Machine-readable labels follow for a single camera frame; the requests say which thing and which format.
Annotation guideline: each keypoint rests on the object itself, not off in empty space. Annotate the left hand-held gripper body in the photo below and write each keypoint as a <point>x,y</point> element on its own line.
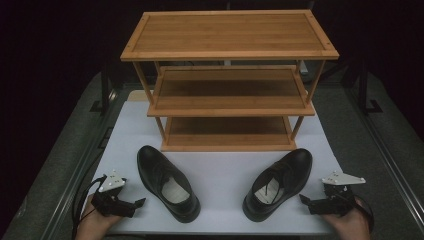
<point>111,203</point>

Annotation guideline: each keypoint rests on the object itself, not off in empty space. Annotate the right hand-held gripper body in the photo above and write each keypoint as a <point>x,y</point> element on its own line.
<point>333,205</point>

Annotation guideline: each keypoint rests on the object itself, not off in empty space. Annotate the black leather dress shoe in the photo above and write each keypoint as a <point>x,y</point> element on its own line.
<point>156,173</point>
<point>293,166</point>

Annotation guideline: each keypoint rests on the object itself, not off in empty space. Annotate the three-tier wooden shoe rack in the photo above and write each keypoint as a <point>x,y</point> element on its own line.
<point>230,33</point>

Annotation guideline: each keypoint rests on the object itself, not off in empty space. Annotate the person's right hand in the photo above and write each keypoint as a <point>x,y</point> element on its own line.
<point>351,226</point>

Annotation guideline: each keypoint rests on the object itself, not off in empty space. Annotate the person's left hand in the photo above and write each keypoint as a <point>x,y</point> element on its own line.
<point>93,225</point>

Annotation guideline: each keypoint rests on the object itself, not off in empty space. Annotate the black metal stand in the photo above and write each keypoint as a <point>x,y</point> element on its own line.
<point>105,86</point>
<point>364,86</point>

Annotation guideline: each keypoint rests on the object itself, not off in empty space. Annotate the small white object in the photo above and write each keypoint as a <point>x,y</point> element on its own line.
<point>303,68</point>

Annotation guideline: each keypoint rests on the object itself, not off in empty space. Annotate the metal frame rail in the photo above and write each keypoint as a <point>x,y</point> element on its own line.
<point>68,195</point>
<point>390,160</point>

